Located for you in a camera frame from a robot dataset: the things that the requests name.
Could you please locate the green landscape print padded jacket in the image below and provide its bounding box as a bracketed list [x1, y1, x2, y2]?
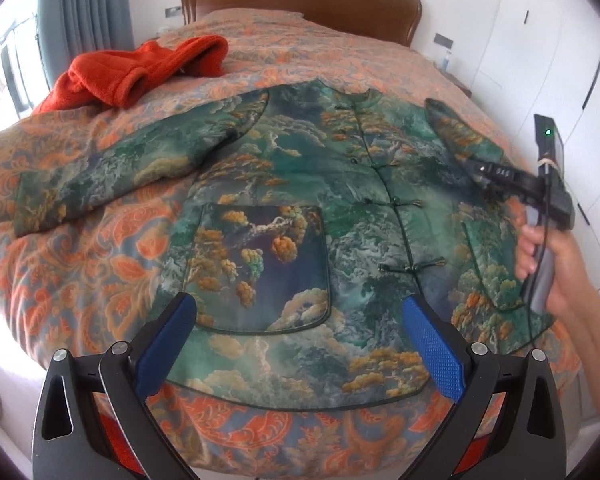
[15, 81, 553, 411]

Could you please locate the person's right forearm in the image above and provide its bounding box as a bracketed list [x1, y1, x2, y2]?
[562, 286, 600, 415]

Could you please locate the person's right hand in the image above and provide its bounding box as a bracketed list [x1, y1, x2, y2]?
[515, 222, 592, 318]

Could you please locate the orange floral bed cover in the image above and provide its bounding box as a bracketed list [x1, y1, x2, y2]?
[0, 10, 580, 479]

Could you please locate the brown wooden nightstand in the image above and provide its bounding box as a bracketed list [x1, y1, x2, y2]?
[441, 70, 472, 99]

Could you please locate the clear plastic water bottle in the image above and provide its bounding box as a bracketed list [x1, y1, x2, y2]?
[440, 50, 452, 73]

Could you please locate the orange red knit sweater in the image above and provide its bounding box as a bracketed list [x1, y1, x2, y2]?
[33, 35, 228, 115]

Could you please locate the grey blue curtain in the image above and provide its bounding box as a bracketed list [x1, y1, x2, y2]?
[36, 0, 133, 87]

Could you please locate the white wardrobe with black handles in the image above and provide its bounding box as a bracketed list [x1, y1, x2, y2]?
[474, 0, 600, 288]

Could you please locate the grey wall switch panel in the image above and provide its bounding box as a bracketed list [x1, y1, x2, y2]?
[434, 34, 454, 50]

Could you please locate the window with black frame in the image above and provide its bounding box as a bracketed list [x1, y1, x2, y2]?
[0, 0, 50, 131]

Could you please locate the small wall socket left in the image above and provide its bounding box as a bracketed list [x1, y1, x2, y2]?
[164, 6, 182, 18]

